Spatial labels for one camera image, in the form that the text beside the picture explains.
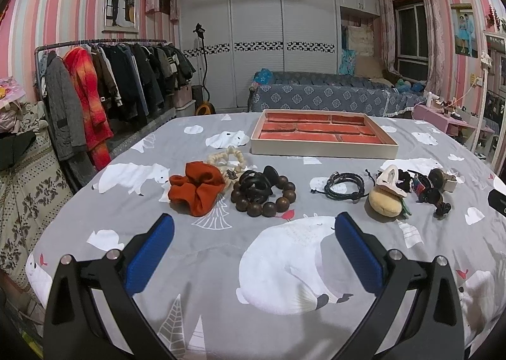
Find yellow plush hair clip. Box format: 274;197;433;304
368;186;412;218

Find colorful black hair clip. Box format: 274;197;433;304
409;170;442;205

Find black braided cord bracelet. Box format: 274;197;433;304
310;168;376;203

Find beige snap hair clip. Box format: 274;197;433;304
376;165;407;197

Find orange fabric scrunchie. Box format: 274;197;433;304
168;162;225;217

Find dark wooden bead bracelet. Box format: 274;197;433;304
230;174;298;219

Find cream beaded bracelet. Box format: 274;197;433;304
206;145;249;183

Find black hair claw clip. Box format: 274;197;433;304
238;166;280;204

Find black scrunchie with flower charm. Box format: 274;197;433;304
395;169;412;193

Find beige jewelry tray red lining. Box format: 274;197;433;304
250;109;399;160

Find grey polar bear bedsheet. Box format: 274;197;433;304
25;113;505;359

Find grey quilted coat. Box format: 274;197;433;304
44;51;87;161

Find red orange coat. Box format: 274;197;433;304
64;47;113;171

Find pink side table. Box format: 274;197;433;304
412;105;476;146

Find pink floral curtain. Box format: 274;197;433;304
424;0;444;95

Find dark hanging clothes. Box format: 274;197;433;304
91;42;195;124

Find garment steamer stand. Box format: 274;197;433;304
192;22;217;117

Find metal clothes rack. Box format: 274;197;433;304
34;38;170;67

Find blue patterned sofa bed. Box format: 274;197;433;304
248;71;426;117

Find dark window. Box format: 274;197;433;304
395;2;429;82

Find white sliding wardrobe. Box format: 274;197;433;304
179;0;341;109

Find wall portrait poster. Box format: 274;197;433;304
450;4;478;58

